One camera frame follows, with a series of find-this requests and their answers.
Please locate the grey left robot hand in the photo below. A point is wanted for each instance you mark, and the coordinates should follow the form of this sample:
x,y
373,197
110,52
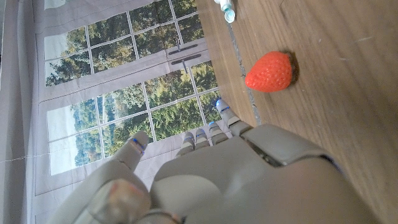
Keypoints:
x,y
236,180

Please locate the white toothpaste tube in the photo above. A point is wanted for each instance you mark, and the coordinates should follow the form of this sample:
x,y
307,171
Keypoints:
x,y
228,11

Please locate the red toy strawberry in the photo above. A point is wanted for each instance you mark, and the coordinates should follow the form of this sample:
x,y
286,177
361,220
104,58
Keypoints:
x,y
270,72

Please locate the printed window backdrop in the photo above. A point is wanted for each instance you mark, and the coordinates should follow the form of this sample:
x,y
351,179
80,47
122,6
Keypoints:
x,y
109,77

